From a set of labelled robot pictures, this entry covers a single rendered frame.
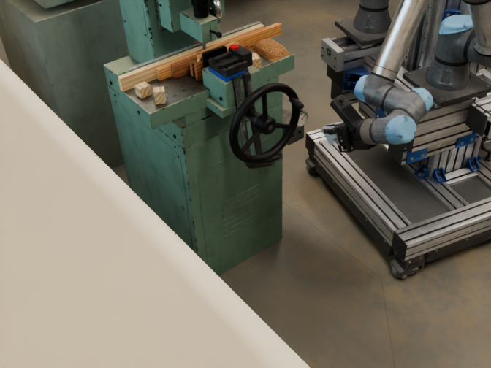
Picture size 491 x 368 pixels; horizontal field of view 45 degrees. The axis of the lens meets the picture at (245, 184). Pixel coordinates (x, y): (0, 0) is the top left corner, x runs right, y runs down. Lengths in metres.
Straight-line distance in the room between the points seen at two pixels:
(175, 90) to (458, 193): 1.34
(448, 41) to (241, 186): 0.91
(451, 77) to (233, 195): 0.90
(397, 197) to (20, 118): 2.45
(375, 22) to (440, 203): 0.80
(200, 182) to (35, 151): 1.97
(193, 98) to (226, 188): 0.45
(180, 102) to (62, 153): 1.74
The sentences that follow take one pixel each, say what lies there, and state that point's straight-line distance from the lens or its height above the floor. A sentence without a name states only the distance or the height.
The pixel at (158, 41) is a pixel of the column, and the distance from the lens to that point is 2.24.
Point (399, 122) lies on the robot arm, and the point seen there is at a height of 1.01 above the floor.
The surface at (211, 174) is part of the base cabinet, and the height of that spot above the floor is 0.55.
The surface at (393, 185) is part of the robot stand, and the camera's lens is 2.69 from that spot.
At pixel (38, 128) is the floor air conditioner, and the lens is 0.22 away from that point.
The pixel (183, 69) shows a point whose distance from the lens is 2.07.
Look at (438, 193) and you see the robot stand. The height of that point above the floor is 0.23.
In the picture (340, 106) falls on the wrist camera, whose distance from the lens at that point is 1.78.
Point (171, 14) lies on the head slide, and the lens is 2.12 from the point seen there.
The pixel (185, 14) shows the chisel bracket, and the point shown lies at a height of 1.07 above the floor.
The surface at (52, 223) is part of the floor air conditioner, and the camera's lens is 0.17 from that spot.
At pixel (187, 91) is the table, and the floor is 0.90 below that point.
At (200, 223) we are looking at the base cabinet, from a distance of 2.29.
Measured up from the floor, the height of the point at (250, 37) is 0.93.
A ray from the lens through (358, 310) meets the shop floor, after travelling 2.45.
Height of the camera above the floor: 1.91
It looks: 40 degrees down
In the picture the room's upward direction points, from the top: 3 degrees counter-clockwise
